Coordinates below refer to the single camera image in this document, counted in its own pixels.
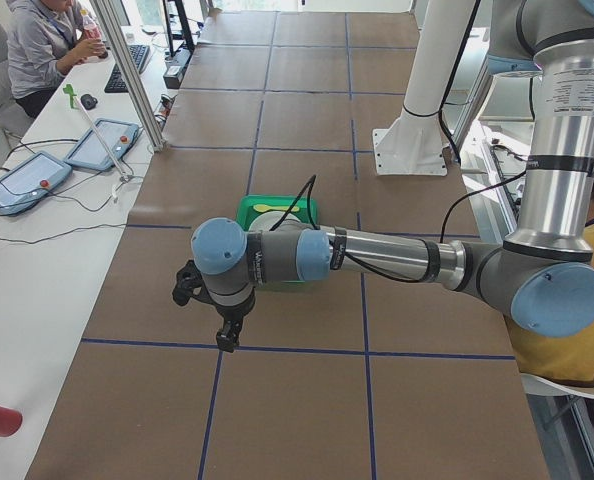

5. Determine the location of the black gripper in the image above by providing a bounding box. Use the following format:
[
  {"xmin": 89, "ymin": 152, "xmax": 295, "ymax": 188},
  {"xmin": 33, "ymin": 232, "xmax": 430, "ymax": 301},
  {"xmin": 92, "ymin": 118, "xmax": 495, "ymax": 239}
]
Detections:
[{"xmin": 216, "ymin": 295, "xmax": 255, "ymax": 353}]

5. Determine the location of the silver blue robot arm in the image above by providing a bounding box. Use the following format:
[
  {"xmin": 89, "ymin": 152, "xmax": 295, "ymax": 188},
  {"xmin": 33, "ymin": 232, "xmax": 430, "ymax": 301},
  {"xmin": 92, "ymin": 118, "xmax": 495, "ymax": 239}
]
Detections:
[{"xmin": 172, "ymin": 1, "xmax": 594, "ymax": 352}]

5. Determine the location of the white round plate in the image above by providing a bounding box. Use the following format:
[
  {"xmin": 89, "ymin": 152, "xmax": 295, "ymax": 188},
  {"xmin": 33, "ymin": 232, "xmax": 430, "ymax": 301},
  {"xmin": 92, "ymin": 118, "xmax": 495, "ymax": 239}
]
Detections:
[{"xmin": 249, "ymin": 211, "xmax": 303, "ymax": 231}]

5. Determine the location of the brown paper table cover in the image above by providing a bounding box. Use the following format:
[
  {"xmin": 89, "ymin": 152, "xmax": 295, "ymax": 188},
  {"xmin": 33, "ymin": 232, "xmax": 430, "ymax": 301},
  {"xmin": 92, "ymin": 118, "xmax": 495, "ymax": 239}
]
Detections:
[{"xmin": 28, "ymin": 12, "xmax": 548, "ymax": 479}]

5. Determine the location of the yellow plastic spoon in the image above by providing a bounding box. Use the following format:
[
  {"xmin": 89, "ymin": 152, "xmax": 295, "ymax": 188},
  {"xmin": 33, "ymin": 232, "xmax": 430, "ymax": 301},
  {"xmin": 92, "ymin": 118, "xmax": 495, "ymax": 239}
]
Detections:
[{"xmin": 253, "ymin": 204, "xmax": 300, "ymax": 213}]

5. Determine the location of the green plastic tray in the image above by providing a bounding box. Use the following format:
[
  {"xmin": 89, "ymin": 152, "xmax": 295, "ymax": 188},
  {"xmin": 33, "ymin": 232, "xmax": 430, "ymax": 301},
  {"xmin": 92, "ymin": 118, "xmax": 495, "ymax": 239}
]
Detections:
[{"xmin": 236, "ymin": 195, "xmax": 318, "ymax": 286}]

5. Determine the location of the white stick tool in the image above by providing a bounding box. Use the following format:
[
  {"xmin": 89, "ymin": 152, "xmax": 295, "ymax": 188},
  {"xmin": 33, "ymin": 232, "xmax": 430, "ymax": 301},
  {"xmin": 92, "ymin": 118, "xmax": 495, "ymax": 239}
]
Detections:
[{"xmin": 78, "ymin": 100, "xmax": 132, "ymax": 183}]

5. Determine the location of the far blue teach pendant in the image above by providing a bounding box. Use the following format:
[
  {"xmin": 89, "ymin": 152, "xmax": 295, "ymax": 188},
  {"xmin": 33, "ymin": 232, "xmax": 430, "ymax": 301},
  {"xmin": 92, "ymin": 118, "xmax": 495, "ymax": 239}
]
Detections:
[{"xmin": 63, "ymin": 118, "xmax": 139, "ymax": 171}]

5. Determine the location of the blue teach pendant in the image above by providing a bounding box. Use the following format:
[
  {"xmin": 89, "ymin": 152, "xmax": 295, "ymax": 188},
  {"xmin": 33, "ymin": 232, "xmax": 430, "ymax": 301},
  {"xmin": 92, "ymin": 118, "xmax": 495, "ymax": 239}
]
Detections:
[
  {"xmin": 63, "ymin": 118, "xmax": 139, "ymax": 171},
  {"xmin": 0, "ymin": 151, "xmax": 72, "ymax": 215}
]

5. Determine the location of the near blue teach pendant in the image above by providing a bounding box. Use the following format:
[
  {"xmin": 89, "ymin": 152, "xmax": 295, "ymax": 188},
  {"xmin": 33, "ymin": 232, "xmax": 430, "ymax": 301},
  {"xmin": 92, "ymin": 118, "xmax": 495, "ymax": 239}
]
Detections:
[{"xmin": 0, "ymin": 151, "xmax": 72, "ymax": 215}]

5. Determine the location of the black computer mouse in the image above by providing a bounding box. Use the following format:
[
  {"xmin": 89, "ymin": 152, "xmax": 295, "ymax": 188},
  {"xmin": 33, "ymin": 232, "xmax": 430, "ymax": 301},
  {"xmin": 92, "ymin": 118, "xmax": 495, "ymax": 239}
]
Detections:
[{"xmin": 79, "ymin": 94, "xmax": 98, "ymax": 111}]

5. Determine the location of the black keyboard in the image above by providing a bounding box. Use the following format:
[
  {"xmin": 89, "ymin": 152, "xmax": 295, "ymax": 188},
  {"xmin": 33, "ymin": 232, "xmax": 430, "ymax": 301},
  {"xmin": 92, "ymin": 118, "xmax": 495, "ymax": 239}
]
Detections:
[{"xmin": 103, "ymin": 44, "xmax": 153, "ymax": 95}]

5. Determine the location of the green plastic clip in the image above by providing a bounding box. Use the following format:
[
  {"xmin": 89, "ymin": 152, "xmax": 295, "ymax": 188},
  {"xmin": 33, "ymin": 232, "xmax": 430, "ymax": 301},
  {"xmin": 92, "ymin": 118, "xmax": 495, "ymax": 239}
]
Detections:
[{"xmin": 62, "ymin": 83, "xmax": 79, "ymax": 110}]

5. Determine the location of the red drink bottle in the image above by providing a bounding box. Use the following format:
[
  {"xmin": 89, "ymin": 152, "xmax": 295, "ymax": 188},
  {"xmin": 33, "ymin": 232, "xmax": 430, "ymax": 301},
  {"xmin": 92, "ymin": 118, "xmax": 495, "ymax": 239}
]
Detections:
[{"xmin": 80, "ymin": 8, "xmax": 108, "ymax": 59}]

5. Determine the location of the person in grey shirt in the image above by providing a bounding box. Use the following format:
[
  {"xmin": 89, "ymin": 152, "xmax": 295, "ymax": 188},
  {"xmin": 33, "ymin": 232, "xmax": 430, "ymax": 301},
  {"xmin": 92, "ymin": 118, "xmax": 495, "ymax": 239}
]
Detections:
[{"xmin": 7, "ymin": 0, "xmax": 107, "ymax": 118}]

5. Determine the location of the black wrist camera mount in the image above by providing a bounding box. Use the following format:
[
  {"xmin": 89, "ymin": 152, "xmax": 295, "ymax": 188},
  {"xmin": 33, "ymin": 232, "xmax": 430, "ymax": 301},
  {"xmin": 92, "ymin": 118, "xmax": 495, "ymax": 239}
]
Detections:
[{"xmin": 172, "ymin": 260, "xmax": 212, "ymax": 306}]

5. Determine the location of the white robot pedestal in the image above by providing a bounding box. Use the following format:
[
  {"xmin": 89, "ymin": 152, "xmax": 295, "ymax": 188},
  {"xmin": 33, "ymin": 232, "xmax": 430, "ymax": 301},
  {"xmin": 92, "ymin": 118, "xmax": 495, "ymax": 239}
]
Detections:
[{"xmin": 373, "ymin": 0, "xmax": 492, "ymax": 176}]

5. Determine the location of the aluminium frame post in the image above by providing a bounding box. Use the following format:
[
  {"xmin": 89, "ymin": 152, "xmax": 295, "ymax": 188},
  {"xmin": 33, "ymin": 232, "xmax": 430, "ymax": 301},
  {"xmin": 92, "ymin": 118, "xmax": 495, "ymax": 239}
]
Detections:
[{"xmin": 91, "ymin": 0, "xmax": 165, "ymax": 152}]

